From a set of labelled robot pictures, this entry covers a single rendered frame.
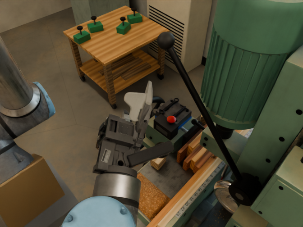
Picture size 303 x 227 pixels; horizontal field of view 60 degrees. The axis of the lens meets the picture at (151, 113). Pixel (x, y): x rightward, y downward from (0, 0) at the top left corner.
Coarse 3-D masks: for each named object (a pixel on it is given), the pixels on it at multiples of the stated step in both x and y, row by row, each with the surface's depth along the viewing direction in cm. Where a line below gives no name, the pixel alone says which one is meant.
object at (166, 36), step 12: (168, 36) 50; (168, 48) 51; (180, 72) 52; (192, 84) 53; (192, 96) 54; (204, 108) 55; (216, 132) 56; (228, 156) 58; (240, 180) 59; (252, 180) 59; (240, 192) 58; (252, 192) 58
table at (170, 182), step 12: (144, 144) 101; (168, 156) 92; (144, 168) 89; (168, 168) 89; (180, 168) 89; (228, 168) 94; (156, 180) 86; (168, 180) 86; (180, 180) 86; (216, 180) 87; (168, 192) 83; (144, 216) 78
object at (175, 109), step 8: (168, 104) 95; (176, 104) 95; (168, 112) 92; (176, 112) 92; (184, 112) 92; (160, 120) 89; (176, 120) 90; (184, 120) 92; (160, 128) 89; (168, 128) 86; (176, 128) 87; (168, 136) 88
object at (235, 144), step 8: (208, 128) 79; (208, 136) 77; (232, 136) 77; (240, 136) 77; (200, 144) 83; (208, 144) 80; (216, 144) 77; (232, 144) 75; (240, 144) 75; (216, 152) 79; (232, 152) 74; (240, 152) 73; (224, 160) 78
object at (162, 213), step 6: (204, 168) 84; (198, 174) 83; (192, 180) 82; (186, 186) 80; (180, 192) 79; (174, 198) 78; (180, 198) 78; (168, 204) 77; (174, 204) 77; (162, 210) 75; (168, 210) 75; (156, 216) 74; (162, 216) 74; (150, 222) 73; (156, 222) 73
